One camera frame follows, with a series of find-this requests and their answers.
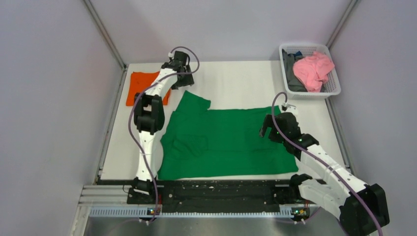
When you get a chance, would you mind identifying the green t shirt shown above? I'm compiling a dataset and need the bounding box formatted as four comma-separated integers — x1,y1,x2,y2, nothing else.
158,92,298,180

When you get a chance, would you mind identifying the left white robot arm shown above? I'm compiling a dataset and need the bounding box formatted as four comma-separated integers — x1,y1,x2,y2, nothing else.
128,46,194,204

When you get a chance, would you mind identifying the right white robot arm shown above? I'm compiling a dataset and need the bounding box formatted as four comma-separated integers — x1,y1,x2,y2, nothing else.
260,112,390,236

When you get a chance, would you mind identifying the grey t shirt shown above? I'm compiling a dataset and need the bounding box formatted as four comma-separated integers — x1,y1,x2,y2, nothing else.
282,49,307,92

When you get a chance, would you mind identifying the folded orange t shirt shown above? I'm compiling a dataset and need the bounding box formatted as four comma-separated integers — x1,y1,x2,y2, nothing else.
125,72,159,107

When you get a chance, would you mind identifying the pink t shirt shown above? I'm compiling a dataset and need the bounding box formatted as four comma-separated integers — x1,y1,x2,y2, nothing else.
293,51,335,92

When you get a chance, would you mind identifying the white plastic basket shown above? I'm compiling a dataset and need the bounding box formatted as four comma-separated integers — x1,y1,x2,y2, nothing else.
279,43,341,100

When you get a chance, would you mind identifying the blue t shirt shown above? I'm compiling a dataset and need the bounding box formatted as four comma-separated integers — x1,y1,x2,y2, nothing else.
293,51,304,61

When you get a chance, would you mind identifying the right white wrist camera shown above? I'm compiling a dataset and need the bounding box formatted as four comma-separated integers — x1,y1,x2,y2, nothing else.
281,102,298,116

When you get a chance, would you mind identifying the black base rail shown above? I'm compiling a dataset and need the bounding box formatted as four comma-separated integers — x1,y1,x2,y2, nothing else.
127,180,313,216

